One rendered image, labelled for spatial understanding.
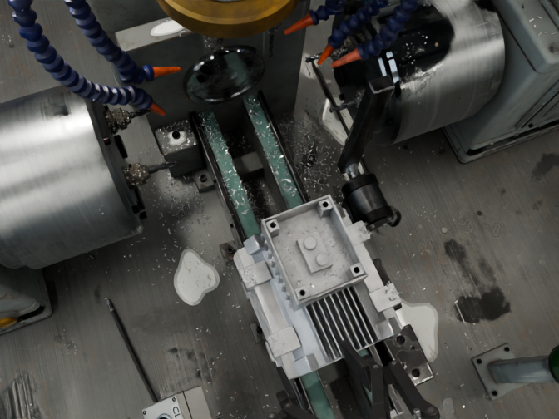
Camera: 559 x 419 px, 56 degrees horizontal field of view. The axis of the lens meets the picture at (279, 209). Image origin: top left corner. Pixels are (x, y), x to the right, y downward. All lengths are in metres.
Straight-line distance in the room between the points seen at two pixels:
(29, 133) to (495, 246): 0.86
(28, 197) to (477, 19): 0.69
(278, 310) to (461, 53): 0.47
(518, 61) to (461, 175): 0.32
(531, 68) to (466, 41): 0.12
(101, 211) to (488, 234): 0.75
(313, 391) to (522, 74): 0.61
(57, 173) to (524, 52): 0.71
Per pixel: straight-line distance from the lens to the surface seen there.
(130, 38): 0.83
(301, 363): 0.71
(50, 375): 1.06
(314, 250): 0.69
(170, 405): 0.73
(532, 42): 0.91
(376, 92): 0.66
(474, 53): 0.87
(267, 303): 0.74
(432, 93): 0.85
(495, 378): 1.08
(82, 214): 0.76
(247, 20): 0.59
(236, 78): 0.94
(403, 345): 0.97
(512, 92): 0.97
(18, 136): 0.77
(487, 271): 1.12
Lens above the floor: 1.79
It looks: 71 degrees down
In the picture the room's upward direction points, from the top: 8 degrees clockwise
